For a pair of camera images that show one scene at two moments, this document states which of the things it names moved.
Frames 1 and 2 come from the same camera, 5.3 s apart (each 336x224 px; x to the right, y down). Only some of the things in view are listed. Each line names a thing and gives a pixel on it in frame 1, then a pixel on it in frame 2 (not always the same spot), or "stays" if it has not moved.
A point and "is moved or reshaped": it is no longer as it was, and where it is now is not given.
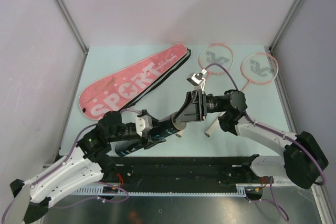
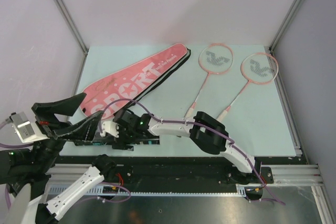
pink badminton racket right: x=259 y=68 stays
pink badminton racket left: x=216 y=59 stays
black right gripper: x=193 y=109 → x=123 y=147
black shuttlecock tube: x=175 y=122 is moved or reshaped
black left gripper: x=150 y=141 → x=85 y=130
